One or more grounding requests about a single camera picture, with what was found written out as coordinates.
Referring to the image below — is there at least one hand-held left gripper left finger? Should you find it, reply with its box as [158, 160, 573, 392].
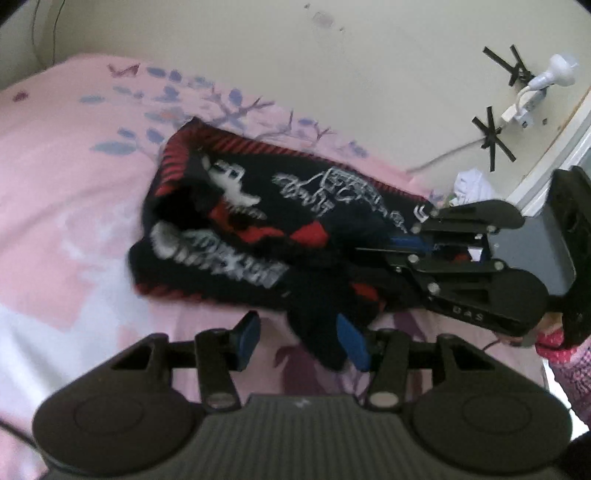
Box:
[108, 311, 262, 411]

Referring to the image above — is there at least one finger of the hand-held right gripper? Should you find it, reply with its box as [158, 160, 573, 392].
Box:
[355, 247, 506, 298]
[390, 199, 526, 247]

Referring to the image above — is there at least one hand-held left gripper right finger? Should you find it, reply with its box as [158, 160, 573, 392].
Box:
[336, 314, 497, 411]

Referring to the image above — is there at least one black patterned knit sweater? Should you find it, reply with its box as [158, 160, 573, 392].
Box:
[127, 116, 481, 371]

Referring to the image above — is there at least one crumpled white cloth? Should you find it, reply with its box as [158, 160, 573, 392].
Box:
[450, 168, 497, 206]

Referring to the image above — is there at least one black tape cross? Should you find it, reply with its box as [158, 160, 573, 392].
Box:
[482, 44, 536, 88]
[471, 106, 517, 172]

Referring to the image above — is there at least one pink tree-print bed sheet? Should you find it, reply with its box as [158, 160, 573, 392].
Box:
[0, 53, 548, 480]

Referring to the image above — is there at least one white lamp cable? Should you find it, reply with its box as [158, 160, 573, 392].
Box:
[406, 138, 481, 175]

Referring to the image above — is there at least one white wall lamp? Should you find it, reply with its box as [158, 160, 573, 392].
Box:
[501, 53, 581, 126]

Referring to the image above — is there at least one black wall cable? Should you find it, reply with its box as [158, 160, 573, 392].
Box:
[28, 0, 61, 68]

